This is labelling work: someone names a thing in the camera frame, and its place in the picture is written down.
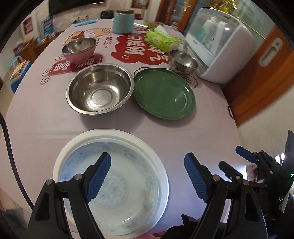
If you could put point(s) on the blue stool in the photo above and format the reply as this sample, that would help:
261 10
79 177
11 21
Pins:
17 59

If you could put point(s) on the blue patterned ceramic plate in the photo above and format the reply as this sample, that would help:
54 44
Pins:
129 194

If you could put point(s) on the green tissue pack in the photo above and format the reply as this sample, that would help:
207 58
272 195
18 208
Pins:
161 40

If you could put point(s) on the white sterilizer appliance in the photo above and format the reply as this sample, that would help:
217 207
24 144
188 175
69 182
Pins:
221 44

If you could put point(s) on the white paper plate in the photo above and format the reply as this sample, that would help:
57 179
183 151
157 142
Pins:
135 144

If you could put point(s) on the green plate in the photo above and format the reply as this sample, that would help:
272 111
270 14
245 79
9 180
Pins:
163 94

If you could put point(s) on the wooden side cabinet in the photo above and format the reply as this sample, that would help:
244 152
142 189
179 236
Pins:
31 51

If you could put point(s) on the teal canister with lid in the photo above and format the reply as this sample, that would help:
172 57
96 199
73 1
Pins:
123 22

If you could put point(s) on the pink steel bowl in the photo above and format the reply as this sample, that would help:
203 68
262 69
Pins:
79 50

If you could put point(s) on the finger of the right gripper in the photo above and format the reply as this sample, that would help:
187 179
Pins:
233 175
261 159

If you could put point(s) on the large steel bowl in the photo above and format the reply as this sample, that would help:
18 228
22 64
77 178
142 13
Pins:
99 89

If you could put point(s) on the small steel bowl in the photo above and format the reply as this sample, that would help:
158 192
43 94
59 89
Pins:
181 62

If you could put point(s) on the black box on table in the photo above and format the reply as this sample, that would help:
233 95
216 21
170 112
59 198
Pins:
107 14

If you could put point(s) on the blue face mask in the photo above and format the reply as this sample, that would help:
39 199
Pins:
87 22

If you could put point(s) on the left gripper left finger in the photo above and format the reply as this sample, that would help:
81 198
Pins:
48 219

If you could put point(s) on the pink printed tablecloth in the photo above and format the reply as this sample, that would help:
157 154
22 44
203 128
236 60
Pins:
41 123

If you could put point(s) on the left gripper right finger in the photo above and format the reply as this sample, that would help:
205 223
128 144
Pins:
232 208

